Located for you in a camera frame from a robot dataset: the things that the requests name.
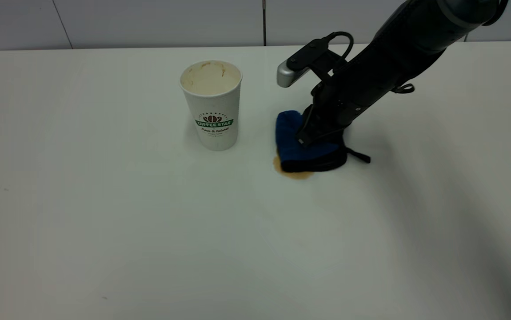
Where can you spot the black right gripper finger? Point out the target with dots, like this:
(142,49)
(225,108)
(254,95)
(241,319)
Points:
(311,131)
(337,134)

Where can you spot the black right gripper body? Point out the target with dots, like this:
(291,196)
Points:
(344,98)

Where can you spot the blue cloth with black trim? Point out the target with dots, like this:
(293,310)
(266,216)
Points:
(291,146)

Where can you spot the white paper coffee cup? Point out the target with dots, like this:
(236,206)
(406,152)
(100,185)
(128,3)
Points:
(213,102)

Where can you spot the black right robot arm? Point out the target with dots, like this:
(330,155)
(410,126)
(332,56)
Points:
(415,40)

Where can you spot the brown coffee spill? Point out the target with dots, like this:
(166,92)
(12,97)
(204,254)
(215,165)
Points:
(297,174)

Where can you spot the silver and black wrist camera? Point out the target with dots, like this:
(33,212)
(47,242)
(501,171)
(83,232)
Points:
(297,62)

